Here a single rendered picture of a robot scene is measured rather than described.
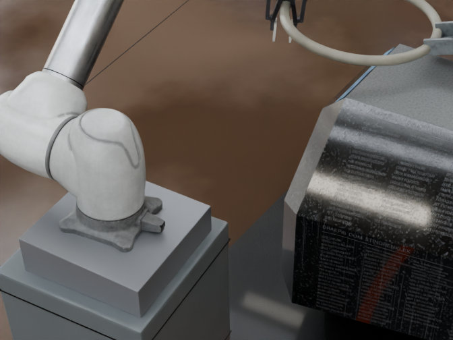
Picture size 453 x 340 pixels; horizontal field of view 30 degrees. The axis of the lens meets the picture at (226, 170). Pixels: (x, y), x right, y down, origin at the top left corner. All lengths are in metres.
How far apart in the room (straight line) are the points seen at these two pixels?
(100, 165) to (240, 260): 1.39
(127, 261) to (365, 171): 0.77
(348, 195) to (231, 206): 1.08
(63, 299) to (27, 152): 0.33
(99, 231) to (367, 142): 0.82
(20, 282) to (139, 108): 2.03
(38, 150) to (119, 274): 0.32
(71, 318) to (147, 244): 0.24
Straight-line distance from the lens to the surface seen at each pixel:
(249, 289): 2.98
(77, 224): 1.92
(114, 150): 1.76
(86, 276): 1.86
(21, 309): 2.06
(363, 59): 2.40
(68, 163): 1.82
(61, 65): 1.93
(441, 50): 2.50
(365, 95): 2.40
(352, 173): 2.33
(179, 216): 1.96
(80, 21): 1.95
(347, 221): 2.31
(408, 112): 2.35
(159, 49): 4.35
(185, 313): 2.00
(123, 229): 1.89
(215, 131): 3.73
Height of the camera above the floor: 2.17
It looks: 38 degrees down
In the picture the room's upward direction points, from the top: 1 degrees counter-clockwise
